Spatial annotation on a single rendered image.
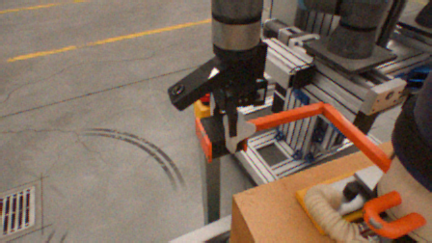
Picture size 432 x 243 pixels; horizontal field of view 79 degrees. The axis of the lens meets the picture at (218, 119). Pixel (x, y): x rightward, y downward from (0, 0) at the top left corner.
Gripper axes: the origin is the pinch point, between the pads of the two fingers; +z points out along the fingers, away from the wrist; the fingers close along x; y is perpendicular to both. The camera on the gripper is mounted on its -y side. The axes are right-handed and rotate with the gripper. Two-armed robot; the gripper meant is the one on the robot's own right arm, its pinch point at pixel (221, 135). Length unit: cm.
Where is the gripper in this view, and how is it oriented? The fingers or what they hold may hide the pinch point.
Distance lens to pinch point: 54.8
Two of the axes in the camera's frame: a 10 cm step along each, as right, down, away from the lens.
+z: -0.1, 7.5, 6.6
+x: -3.6, -6.2, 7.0
